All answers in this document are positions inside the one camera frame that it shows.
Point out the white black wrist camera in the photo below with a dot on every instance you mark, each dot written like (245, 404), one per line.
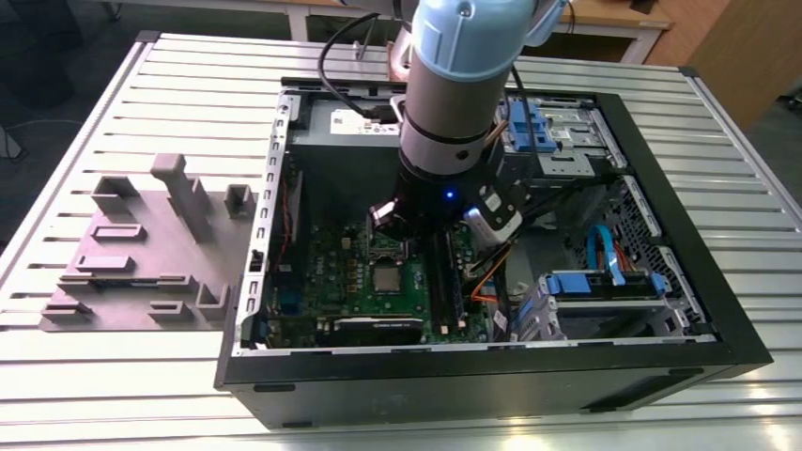
(496, 211)

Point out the CPU socket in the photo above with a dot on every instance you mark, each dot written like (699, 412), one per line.
(405, 281)

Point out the grey power supply unit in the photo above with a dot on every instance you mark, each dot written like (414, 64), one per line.
(338, 164)

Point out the blue plastic drive carrier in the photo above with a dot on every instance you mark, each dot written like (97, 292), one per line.
(520, 131)

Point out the black graphics card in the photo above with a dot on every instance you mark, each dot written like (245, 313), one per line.
(377, 326)

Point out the brown square base plate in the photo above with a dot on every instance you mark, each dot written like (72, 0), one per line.
(397, 66)

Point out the black PC case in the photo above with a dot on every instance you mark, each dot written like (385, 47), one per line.
(501, 390)

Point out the hard disk in blue carrier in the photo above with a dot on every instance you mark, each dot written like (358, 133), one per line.
(573, 284)

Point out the green motherboard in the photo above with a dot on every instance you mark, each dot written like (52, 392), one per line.
(326, 291)

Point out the grey metal disk bay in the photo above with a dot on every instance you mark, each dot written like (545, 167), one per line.
(545, 324)

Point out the silver green CPU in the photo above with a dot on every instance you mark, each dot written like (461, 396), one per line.
(388, 279)

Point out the grey metal drive cage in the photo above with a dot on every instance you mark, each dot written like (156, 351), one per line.
(564, 169)

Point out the grey plastic parts rack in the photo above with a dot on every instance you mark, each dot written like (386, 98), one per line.
(157, 263)

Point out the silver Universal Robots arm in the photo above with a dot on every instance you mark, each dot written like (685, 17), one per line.
(452, 94)

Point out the wooden cabinet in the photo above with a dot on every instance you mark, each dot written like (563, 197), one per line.
(740, 47)

